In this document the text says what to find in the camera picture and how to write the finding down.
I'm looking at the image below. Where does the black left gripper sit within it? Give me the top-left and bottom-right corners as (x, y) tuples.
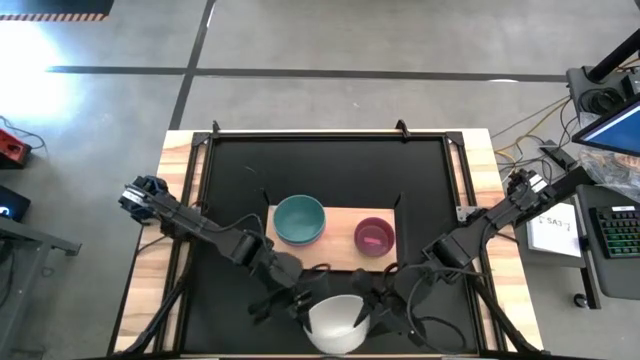
(248, 253), (316, 335)

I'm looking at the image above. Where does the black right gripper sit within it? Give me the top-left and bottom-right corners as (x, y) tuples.
(352, 269), (404, 342)

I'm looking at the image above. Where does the white bowl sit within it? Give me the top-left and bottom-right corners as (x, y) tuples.
(302, 293), (372, 356)

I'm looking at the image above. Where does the pink translucent bowl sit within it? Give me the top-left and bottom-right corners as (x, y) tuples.
(353, 216), (397, 259)

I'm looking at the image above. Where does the teal green bowl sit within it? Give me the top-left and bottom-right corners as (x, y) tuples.
(272, 194), (327, 245)

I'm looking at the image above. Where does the black table mat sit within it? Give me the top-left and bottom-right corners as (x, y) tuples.
(209, 138), (449, 354)

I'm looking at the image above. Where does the white paper sign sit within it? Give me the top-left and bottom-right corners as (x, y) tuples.
(526, 201), (582, 259)

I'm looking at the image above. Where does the black slanted bar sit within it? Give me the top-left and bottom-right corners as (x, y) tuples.
(542, 166), (597, 206)

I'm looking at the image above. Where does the black power strip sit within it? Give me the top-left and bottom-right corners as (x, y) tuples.
(538, 140), (579, 174)

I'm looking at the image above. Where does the grey desk with keyboard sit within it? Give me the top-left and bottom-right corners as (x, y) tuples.
(574, 183), (640, 301)

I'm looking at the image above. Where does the backlit black keyboard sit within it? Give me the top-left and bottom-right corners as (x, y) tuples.
(588, 204), (640, 260)

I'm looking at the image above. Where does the grey metal desk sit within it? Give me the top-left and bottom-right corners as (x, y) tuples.
(0, 214), (83, 360)

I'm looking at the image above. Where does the clear plastic bag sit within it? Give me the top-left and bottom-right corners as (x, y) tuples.
(578, 145), (640, 204)

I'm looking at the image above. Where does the black device with light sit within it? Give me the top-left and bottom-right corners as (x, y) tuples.
(0, 183), (32, 224)

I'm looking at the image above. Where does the monitor with blue screen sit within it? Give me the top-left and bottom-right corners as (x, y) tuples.
(571, 94), (640, 159)

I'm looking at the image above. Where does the red tool case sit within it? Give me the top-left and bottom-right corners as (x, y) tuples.
(0, 127), (32, 170)

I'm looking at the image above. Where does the black pole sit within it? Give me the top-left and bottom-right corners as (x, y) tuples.
(585, 27), (640, 84)

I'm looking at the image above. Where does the black floor mat striped edge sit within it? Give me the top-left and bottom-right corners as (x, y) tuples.
(0, 0), (116, 22)

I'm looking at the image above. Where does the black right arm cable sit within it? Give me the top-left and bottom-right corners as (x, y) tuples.
(405, 263), (471, 354)

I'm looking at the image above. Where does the black metal table frame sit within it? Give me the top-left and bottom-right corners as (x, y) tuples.
(107, 119), (546, 360)

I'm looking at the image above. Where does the yellow cable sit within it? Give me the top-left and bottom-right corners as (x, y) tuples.
(492, 94), (574, 164)

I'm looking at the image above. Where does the coiled black cable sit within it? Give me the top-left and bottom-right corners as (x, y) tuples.
(589, 87), (626, 115)

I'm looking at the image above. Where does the grey base plate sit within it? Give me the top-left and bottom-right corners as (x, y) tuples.
(566, 63), (640, 117)

